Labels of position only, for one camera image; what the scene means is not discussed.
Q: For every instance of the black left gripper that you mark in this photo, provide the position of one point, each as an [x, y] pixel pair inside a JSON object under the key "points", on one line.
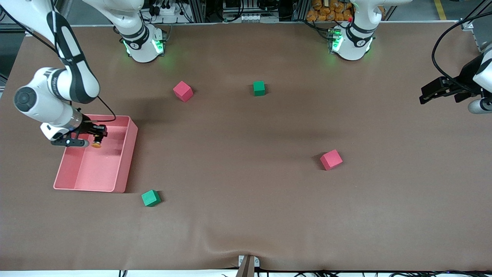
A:
{"points": [[464, 79]]}

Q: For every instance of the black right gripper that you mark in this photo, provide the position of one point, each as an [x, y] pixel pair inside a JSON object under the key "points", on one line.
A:
{"points": [[89, 127]]}

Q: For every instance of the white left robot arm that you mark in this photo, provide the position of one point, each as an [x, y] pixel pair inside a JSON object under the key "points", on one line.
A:
{"points": [[353, 42]]}

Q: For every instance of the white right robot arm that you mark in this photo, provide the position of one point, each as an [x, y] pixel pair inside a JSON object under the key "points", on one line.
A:
{"points": [[73, 77]]}

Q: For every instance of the pink plastic bin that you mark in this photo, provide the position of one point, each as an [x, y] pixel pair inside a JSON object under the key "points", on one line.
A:
{"points": [[100, 169]]}

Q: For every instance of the green foam cube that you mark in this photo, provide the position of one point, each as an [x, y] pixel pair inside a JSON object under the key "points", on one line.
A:
{"points": [[150, 198], [259, 88]]}

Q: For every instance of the pink foam cube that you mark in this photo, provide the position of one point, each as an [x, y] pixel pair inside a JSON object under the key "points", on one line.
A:
{"points": [[182, 91], [331, 160]]}

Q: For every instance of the bag of orange items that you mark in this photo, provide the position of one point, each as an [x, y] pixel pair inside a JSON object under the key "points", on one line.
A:
{"points": [[326, 10]]}

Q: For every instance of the white power strip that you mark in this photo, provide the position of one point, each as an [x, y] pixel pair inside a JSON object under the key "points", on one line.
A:
{"points": [[165, 9]]}

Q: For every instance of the brown table mat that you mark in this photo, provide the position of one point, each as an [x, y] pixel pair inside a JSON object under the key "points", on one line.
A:
{"points": [[246, 215]]}

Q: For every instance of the electronics rack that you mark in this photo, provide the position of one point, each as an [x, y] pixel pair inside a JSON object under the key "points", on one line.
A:
{"points": [[250, 9]]}

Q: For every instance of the aluminium frame post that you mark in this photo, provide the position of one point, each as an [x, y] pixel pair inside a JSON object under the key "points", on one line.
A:
{"points": [[476, 19]]}

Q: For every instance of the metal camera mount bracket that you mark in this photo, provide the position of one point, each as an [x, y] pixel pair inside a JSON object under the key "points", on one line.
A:
{"points": [[246, 266]]}

